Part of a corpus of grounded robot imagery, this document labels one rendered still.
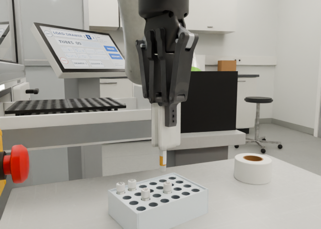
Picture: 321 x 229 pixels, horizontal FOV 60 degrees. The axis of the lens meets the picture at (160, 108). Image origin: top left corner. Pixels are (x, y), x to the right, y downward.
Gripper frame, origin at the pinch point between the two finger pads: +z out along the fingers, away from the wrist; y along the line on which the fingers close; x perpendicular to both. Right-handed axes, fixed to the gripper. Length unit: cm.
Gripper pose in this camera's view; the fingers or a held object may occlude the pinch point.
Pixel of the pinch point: (163, 125)
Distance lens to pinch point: 43.9
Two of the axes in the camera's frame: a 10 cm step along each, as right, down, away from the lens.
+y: 5.8, 1.1, -8.1
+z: 0.0, 9.9, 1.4
